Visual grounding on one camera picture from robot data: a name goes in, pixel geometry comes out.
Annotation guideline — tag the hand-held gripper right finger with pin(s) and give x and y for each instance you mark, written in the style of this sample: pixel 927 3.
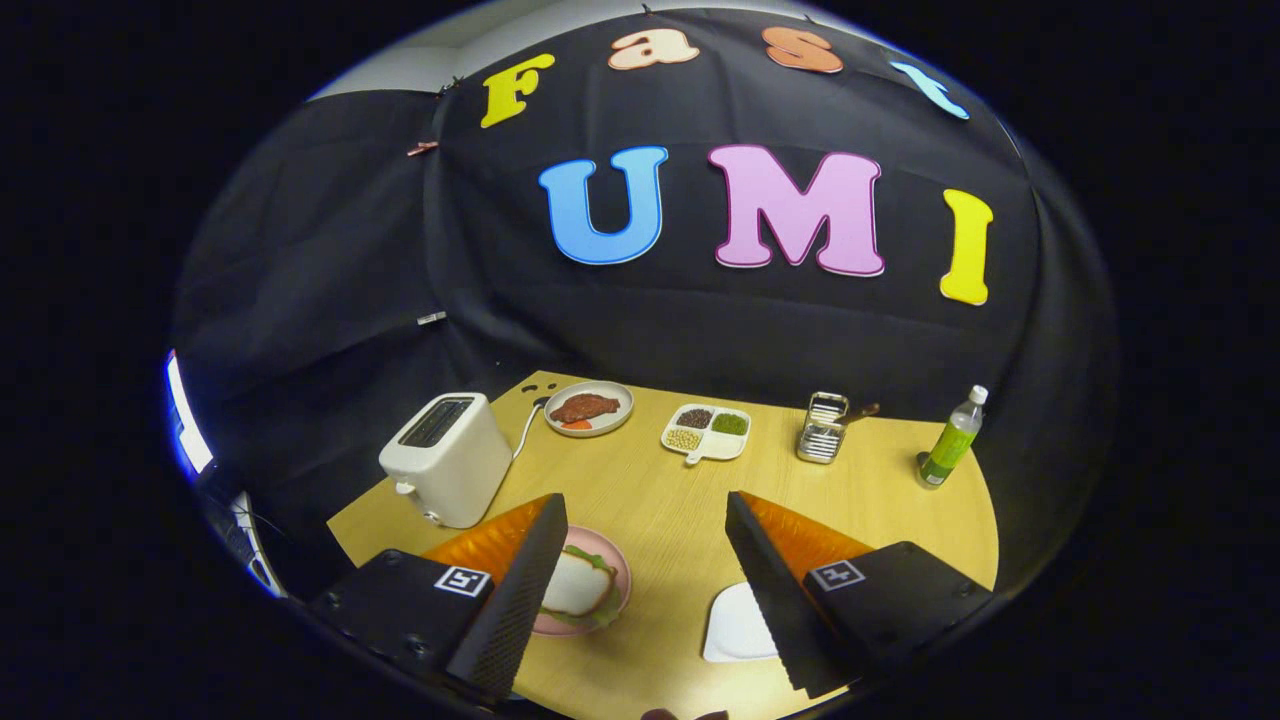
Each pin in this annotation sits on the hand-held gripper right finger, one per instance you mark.
pixel 775 610

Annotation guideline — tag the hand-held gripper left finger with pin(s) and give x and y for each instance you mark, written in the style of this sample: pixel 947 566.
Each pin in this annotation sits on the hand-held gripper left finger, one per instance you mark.
pixel 515 610

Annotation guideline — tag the white bread slice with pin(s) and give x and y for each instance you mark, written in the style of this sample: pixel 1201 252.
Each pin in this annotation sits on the white bread slice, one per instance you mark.
pixel 575 588

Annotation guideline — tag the green lettuce leaf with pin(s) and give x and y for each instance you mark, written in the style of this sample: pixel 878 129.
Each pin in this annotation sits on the green lettuce leaf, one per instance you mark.
pixel 596 561

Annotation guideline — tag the square white plate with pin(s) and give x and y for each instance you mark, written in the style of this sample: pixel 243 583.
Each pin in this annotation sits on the square white plate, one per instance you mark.
pixel 735 625

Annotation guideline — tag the pink round plate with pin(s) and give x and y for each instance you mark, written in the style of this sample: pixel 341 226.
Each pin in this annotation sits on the pink round plate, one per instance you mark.
pixel 619 560

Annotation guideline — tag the white toaster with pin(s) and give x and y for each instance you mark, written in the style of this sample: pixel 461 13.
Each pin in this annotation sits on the white toaster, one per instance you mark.
pixel 450 470

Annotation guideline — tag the white divided bean dish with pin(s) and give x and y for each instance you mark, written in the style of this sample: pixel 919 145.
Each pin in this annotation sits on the white divided bean dish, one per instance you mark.
pixel 725 448

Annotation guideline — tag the orange tomato slice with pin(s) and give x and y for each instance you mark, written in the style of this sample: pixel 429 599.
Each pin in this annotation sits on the orange tomato slice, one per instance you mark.
pixel 577 425

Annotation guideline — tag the brown meat piece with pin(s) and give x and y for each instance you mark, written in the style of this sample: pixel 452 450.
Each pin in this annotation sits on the brown meat piece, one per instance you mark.
pixel 584 407

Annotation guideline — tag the brown spoon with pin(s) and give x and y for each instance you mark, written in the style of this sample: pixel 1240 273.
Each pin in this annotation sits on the brown spoon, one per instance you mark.
pixel 862 412

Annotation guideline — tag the round white plate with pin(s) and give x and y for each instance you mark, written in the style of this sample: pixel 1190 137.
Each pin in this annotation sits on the round white plate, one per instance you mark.
pixel 619 415

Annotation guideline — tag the green plastic bottle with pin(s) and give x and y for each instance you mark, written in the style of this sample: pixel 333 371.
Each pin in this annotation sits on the green plastic bottle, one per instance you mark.
pixel 950 445

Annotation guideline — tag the white stand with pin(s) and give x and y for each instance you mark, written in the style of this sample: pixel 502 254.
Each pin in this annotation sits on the white stand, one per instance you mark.
pixel 255 550

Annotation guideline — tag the black backdrop cloth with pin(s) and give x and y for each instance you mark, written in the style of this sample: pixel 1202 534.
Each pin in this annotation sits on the black backdrop cloth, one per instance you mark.
pixel 700 320

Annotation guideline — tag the white cloth clip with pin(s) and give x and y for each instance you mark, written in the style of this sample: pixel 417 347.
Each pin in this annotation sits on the white cloth clip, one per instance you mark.
pixel 432 318

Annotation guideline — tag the computer monitor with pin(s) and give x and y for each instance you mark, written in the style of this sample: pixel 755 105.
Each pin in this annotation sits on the computer monitor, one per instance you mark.
pixel 185 420

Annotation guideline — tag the copper cloth clip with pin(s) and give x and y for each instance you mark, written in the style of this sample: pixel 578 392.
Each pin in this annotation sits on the copper cloth clip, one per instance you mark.
pixel 422 148

